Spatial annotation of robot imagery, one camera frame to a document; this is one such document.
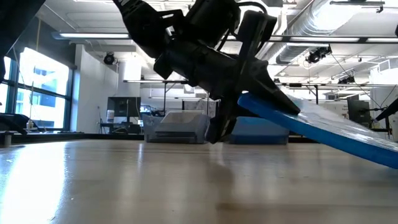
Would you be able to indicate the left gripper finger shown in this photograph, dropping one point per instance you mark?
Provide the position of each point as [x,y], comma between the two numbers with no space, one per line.
[270,90]
[227,121]

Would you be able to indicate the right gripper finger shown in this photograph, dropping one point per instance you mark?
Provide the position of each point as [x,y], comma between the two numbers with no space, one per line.
[390,110]

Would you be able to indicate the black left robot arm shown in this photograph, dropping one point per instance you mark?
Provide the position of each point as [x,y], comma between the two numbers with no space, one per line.
[140,25]

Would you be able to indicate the black computer monitor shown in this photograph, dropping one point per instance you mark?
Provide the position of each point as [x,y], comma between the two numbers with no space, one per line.
[124,106]
[357,110]

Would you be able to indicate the black ceiling lamps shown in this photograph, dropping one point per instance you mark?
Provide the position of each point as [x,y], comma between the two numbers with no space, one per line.
[346,80]

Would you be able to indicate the short ceiling light bar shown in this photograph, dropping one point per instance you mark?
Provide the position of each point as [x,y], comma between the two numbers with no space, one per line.
[146,81]

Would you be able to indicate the black ceiling spotlight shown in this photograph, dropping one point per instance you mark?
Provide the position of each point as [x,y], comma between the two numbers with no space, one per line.
[109,58]

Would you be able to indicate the dark office desk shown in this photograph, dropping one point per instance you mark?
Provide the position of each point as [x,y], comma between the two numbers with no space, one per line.
[121,127]

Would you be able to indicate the white container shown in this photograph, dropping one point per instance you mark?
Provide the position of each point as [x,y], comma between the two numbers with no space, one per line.
[110,116]

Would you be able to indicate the long ceiling light bar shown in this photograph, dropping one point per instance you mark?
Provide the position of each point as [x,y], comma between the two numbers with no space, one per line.
[93,35]

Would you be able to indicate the large window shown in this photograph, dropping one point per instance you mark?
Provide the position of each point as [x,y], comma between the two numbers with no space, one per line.
[40,105]

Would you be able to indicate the black bag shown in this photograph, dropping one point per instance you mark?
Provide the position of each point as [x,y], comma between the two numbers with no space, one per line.
[15,121]

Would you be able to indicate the black pipe frame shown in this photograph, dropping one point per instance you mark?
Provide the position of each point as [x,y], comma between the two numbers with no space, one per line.
[316,93]

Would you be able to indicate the black ceiling camera rig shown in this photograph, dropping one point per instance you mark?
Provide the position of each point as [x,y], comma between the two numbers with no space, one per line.
[317,55]

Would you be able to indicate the silver ceiling duct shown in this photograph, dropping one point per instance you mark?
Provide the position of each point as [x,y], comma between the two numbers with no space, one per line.
[298,37]

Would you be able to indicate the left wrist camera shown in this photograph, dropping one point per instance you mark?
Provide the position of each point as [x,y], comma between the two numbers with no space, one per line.
[258,31]

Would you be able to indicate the black aluminium table frame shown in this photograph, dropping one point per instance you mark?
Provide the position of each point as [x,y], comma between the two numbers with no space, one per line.
[62,137]

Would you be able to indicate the grey cylindrical post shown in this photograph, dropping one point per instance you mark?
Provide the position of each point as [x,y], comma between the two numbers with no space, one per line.
[7,140]

